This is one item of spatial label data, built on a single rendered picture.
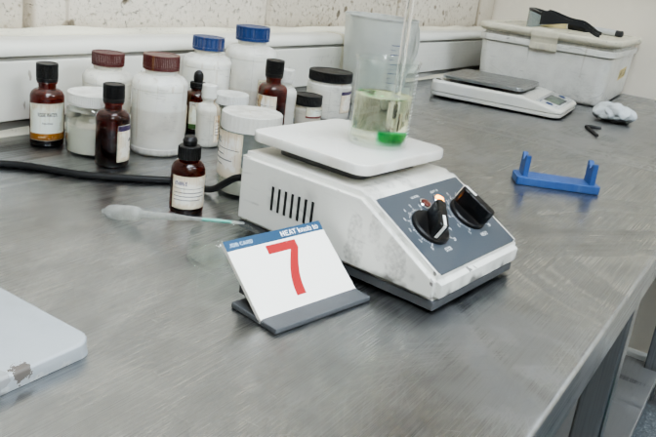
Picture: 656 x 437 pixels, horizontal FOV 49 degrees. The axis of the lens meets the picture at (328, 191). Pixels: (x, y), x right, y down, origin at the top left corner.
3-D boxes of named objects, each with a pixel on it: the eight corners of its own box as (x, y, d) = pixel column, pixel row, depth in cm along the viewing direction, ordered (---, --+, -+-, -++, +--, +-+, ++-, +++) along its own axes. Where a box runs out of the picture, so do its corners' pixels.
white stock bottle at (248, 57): (222, 121, 100) (229, 25, 96) (219, 110, 107) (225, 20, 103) (273, 125, 102) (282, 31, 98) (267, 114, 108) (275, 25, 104)
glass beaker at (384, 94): (348, 136, 63) (361, 42, 61) (410, 145, 62) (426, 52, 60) (337, 151, 58) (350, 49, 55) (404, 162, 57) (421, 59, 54)
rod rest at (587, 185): (591, 187, 90) (597, 160, 89) (598, 195, 87) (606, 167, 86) (511, 177, 91) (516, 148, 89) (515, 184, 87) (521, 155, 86)
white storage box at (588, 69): (630, 95, 185) (643, 37, 180) (603, 110, 154) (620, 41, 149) (512, 73, 198) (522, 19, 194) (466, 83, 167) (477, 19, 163)
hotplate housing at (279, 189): (514, 272, 60) (534, 180, 58) (431, 318, 50) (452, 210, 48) (312, 196, 73) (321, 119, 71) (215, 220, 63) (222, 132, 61)
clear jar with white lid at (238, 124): (259, 179, 76) (266, 104, 74) (286, 198, 72) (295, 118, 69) (205, 182, 73) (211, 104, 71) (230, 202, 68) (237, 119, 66)
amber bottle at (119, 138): (93, 168, 73) (95, 85, 71) (95, 158, 76) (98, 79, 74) (128, 170, 74) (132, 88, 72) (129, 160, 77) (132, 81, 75)
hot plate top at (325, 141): (447, 158, 62) (449, 148, 62) (363, 178, 53) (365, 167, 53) (338, 126, 69) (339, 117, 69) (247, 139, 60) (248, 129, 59)
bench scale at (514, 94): (557, 123, 133) (563, 97, 132) (426, 97, 144) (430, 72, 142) (575, 111, 149) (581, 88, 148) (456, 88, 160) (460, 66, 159)
